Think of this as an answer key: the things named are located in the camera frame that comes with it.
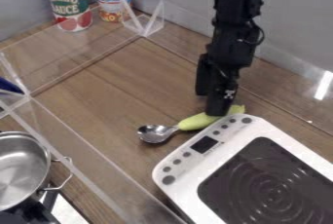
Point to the black stove under pot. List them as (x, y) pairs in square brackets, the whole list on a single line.
[(53, 210)]

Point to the white and black stove top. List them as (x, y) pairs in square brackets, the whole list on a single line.
[(245, 173)]

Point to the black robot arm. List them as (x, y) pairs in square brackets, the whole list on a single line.
[(236, 13)]

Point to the tomato sauce can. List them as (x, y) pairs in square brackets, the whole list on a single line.
[(73, 14)]

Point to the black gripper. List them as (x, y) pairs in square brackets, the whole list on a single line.
[(229, 53)]

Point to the clear acrylic corner bracket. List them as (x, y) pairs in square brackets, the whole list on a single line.
[(142, 24)]

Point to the green handled metal spoon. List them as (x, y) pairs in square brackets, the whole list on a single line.
[(157, 134)]

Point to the clear acrylic divider strip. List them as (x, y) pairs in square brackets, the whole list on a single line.
[(98, 179)]

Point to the stainless steel pot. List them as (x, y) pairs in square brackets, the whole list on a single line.
[(26, 161)]

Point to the blue object at left edge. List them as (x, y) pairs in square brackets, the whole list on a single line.
[(8, 87)]

